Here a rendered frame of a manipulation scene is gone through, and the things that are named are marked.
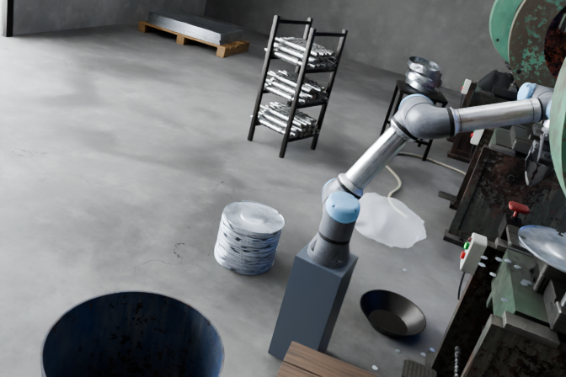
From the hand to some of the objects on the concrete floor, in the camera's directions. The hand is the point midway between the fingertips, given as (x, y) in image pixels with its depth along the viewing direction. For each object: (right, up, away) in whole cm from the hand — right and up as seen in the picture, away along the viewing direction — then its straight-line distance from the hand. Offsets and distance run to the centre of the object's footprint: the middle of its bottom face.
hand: (530, 183), depth 185 cm
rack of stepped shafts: (-89, +22, +222) cm, 240 cm away
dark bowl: (-41, -64, +48) cm, 90 cm away
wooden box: (-80, -90, -35) cm, 125 cm away
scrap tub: (-133, -80, -42) cm, 161 cm away
